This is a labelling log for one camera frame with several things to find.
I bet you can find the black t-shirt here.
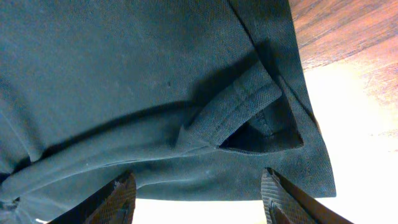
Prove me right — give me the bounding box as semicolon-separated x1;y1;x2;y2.
1;0;336;223

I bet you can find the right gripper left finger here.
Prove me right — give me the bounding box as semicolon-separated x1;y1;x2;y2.
49;172;136;224

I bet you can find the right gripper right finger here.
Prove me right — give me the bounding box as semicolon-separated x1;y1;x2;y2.
261;167;352;224

